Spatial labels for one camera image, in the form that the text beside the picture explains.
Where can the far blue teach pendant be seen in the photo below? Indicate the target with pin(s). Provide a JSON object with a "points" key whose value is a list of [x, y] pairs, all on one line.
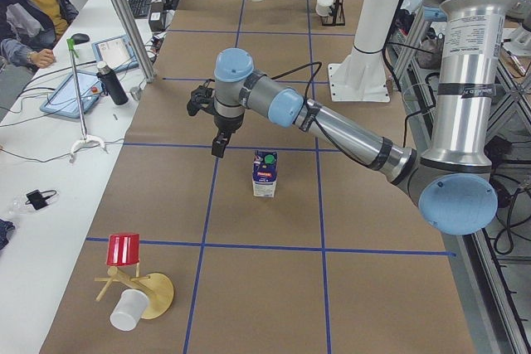
{"points": [[117, 52]]}

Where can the black water bottle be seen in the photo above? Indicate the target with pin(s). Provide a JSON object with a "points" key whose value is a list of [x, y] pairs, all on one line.
{"points": [[110, 83]]}

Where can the aluminium frame post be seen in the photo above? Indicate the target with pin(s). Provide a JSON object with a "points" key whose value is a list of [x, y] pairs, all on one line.
{"points": [[128, 22]]}

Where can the white plastic cup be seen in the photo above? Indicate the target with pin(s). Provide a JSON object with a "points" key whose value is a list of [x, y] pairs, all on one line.
{"points": [[129, 310]]}

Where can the black wire cup rack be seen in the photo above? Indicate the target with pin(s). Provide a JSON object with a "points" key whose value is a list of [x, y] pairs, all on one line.
{"points": [[336, 16]]}

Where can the blue white milk carton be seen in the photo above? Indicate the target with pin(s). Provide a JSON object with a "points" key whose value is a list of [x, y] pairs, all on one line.
{"points": [[264, 176]]}

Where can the blue teach pendant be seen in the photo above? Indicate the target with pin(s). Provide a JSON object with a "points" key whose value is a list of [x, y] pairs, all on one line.
{"points": [[63, 102], [117, 52]]}

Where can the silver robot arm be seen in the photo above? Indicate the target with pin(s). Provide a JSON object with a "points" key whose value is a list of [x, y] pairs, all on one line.
{"points": [[446, 173]]}

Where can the small black adapter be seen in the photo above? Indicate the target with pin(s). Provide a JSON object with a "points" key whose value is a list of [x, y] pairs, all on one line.
{"points": [[38, 199]]}

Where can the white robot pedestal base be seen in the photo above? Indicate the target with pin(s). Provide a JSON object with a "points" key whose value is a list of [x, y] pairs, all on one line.
{"points": [[361, 77]]}

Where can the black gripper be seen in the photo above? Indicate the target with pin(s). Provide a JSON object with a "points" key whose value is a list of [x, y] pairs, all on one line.
{"points": [[226, 123]]}

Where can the grabber reaching stick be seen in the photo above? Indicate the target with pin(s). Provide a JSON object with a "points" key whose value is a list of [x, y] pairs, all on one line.
{"points": [[86, 139]]}

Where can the wooden cup stand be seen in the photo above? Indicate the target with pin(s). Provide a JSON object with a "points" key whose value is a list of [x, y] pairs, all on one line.
{"points": [[157, 286]]}

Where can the seated person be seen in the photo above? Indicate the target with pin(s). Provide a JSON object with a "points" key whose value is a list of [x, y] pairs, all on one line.
{"points": [[30, 30]]}

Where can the near blue teach pendant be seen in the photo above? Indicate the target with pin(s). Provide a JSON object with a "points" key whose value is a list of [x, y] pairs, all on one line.
{"points": [[63, 102]]}

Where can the black computer mouse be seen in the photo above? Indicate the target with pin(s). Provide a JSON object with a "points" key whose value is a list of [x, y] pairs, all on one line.
{"points": [[79, 38]]}

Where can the red plastic cup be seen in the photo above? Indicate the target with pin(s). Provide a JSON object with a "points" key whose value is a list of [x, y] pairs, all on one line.
{"points": [[123, 249]]}

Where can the small metal cap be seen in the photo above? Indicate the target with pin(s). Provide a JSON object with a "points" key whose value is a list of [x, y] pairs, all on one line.
{"points": [[135, 93]]}

